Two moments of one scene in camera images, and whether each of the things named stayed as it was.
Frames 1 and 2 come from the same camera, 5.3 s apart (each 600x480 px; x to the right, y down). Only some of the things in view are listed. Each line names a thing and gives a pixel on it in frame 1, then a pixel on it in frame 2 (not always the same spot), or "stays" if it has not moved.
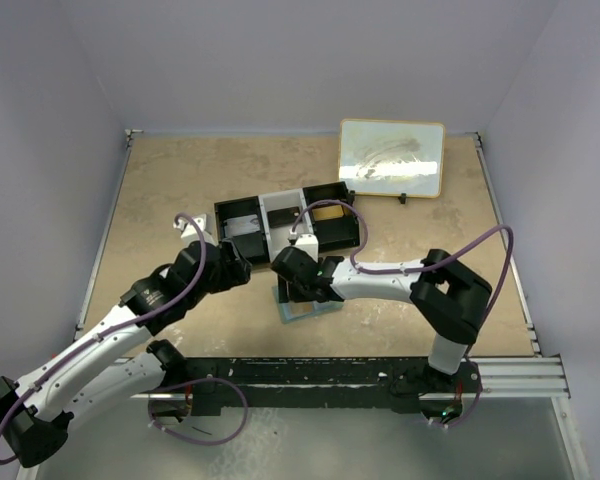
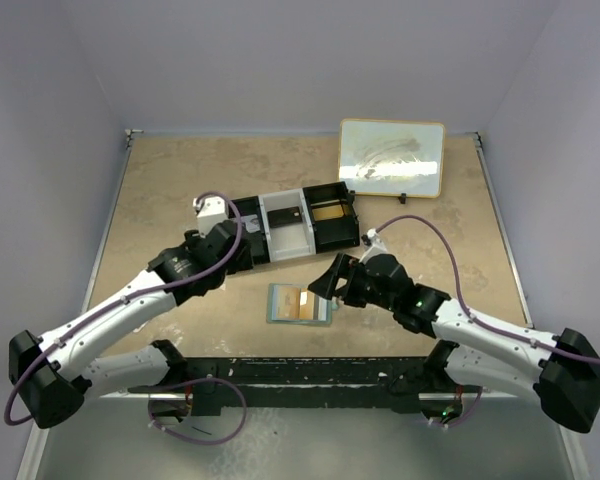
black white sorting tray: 263,224 stays
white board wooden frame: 390,158 stays
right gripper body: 294,291 -> 384,301
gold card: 327,212 stays
